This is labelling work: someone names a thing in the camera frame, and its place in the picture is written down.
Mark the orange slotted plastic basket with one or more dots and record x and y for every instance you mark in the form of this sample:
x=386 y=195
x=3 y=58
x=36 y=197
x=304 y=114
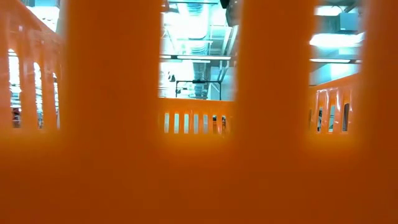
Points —
x=109 y=93

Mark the ceiling light strip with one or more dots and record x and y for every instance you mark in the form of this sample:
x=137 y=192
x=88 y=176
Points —
x=329 y=60
x=202 y=57

